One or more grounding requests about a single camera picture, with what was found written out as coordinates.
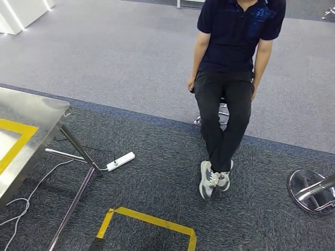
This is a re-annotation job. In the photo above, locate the stainless steel workbench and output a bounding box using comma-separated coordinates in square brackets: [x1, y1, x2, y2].
[0, 86, 104, 251]

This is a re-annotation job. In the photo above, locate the chrome stool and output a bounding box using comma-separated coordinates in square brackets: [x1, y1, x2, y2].
[190, 71, 256, 131]

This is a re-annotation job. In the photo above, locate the white power strip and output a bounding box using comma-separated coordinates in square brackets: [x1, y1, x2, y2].
[107, 152, 136, 172]

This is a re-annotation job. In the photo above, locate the yellow floor tape square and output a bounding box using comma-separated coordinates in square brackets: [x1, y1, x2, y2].
[96, 207, 197, 251]

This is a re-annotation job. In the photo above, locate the person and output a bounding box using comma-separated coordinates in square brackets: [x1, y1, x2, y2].
[187, 0, 287, 201]

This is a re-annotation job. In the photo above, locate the chrome barrier stanchion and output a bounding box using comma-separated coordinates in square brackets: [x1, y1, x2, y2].
[287, 169, 335, 216]

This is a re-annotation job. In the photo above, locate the chrome chair base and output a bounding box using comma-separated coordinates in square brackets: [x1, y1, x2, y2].
[321, 5, 335, 20]

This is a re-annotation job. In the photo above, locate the black power cable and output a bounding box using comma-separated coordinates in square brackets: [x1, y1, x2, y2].
[54, 138, 117, 166]

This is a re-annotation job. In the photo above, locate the white floor cable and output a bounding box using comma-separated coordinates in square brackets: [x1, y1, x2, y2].
[0, 159, 108, 251]

